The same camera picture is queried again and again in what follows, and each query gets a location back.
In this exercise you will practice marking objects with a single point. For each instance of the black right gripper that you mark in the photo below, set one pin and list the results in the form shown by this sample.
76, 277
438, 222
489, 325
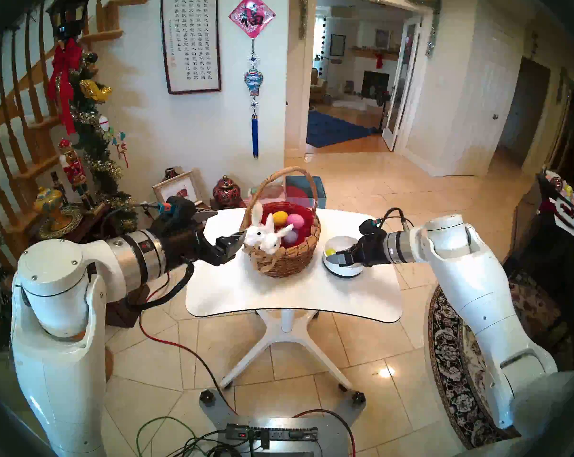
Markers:
370, 250

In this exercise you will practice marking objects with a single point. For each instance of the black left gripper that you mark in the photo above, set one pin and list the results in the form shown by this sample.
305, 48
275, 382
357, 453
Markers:
187, 244

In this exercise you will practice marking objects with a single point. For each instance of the purple easter egg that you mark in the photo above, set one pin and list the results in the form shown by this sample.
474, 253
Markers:
291, 237

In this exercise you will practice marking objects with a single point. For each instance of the pink easter egg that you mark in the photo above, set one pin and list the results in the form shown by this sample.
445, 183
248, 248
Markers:
295, 221

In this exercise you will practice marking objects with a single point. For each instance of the yellow easter egg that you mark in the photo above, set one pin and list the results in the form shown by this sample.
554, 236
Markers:
280, 218

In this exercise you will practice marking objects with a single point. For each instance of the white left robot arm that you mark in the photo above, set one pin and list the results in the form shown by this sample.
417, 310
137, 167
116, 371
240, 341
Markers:
54, 294

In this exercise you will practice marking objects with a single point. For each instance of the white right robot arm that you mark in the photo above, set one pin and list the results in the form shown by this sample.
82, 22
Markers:
477, 280

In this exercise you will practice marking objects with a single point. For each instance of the red tissue basket lining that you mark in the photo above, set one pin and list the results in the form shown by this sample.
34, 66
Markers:
308, 223

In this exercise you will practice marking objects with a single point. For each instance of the white round bowl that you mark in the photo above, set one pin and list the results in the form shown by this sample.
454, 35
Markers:
341, 270

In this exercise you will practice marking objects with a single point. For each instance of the large white plush bunny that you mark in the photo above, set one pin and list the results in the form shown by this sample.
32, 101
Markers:
254, 233

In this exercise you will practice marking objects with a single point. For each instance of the red black lidded jar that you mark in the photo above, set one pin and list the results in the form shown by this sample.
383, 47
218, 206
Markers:
226, 193

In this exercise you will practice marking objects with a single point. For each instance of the small white plush bunny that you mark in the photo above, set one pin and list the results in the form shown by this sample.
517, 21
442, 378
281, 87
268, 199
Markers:
272, 242

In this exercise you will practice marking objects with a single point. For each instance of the tan burlap bow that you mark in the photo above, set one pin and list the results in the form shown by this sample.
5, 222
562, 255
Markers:
263, 263

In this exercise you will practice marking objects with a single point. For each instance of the framed red shoe picture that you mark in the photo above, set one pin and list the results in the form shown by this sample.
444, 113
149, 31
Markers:
178, 189

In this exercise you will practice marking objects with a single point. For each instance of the small dark vase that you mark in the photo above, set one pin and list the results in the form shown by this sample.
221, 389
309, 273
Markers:
170, 173

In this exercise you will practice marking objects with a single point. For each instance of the blue open box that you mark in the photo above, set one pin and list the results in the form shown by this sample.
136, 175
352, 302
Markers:
301, 189

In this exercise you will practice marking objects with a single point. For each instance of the blue floor rug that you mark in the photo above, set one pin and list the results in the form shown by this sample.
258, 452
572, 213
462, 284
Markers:
334, 127

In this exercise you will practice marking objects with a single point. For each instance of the large patterned oriental rug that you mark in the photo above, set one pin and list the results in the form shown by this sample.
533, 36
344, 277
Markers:
449, 356

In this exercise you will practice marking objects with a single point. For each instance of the decorated green christmas garland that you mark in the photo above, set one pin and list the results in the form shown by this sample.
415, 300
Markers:
96, 146

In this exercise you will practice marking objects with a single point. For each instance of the white fur rug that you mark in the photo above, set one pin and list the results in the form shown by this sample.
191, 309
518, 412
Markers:
351, 104

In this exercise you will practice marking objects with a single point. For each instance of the blue vase tassel ornament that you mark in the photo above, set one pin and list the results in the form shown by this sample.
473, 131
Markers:
253, 82

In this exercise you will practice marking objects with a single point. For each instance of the red nutcracker figure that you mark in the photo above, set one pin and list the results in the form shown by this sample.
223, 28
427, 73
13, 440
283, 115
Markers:
76, 170

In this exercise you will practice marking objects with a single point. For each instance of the ornate brass plate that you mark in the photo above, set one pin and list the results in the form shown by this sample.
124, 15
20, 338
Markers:
63, 223

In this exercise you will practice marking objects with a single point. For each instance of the black standing fan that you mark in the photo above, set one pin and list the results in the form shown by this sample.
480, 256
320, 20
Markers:
383, 100

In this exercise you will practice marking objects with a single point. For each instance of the small black nutcracker figure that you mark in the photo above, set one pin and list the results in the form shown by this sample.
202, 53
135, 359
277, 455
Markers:
58, 187

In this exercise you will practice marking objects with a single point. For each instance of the tan armchair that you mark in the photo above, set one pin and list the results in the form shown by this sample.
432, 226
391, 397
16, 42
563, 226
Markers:
318, 85

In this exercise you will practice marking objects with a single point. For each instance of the yellow ornate vase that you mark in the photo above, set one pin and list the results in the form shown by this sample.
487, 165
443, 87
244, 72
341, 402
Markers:
48, 201

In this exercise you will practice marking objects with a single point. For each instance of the black fireplace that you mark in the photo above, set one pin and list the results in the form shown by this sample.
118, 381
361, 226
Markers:
376, 84

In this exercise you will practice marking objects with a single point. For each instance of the white glass french door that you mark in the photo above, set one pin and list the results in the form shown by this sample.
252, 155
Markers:
401, 80

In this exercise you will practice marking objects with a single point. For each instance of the gold foil ornament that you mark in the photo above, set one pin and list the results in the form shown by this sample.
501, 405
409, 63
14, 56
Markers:
94, 90

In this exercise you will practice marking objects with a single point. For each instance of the black power strip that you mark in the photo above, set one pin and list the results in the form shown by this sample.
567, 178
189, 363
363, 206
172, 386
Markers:
272, 433

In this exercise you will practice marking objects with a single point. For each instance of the framed chinese calligraphy scroll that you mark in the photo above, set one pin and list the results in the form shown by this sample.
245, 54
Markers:
191, 39

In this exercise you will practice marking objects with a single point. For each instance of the red christmas stocking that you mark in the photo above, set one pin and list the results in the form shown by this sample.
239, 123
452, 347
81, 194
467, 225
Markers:
380, 61

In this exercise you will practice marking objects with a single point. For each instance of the wooden mantel shelf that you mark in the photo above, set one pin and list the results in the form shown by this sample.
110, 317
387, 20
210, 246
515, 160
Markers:
368, 54

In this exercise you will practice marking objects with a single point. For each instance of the white panel door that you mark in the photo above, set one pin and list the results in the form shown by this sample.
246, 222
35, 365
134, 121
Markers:
484, 99

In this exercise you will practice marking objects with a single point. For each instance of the wooden stair railing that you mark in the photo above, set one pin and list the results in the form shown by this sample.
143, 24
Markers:
25, 142

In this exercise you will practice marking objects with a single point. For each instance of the red ribbon bow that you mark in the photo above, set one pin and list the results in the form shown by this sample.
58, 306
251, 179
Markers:
63, 82

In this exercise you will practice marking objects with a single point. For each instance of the red diamond fu decoration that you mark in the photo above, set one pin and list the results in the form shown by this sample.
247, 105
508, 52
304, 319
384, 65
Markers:
252, 14

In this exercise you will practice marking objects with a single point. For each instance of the red white santa hat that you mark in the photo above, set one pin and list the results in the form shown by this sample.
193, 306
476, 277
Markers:
560, 207

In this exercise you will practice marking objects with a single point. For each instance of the black tray of ornaments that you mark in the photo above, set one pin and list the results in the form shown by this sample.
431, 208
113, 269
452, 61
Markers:
565, 192

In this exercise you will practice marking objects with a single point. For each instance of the silver green tinsel garland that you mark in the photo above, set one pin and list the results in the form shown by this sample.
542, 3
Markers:
433, 30

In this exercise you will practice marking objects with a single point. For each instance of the black lantern lamp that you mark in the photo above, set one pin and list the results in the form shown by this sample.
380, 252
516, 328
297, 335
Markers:
68, 13

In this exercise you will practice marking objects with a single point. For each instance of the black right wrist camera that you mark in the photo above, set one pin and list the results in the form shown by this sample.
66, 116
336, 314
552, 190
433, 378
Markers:
370, 226

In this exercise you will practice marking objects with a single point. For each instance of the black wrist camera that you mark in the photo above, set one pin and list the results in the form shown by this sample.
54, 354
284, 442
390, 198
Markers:
180, 208
370, 226

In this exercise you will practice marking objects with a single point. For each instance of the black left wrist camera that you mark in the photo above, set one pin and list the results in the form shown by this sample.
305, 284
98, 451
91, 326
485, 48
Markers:
180, 208

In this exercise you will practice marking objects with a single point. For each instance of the white table pedestal base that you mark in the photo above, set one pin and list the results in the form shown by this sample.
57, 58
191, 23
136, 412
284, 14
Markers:
287, 332

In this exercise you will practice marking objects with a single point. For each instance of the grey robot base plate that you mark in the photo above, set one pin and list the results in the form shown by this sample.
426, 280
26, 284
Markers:
301, 418

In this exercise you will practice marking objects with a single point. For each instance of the round wooden post base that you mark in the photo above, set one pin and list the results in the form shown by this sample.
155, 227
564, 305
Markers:
107, 363

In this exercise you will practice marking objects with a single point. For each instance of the black framed wall picture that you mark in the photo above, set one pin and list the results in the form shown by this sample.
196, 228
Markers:
337, 45

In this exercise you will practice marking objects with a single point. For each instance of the pale framed wall picture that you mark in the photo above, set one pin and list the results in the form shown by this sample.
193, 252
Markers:
382, 38

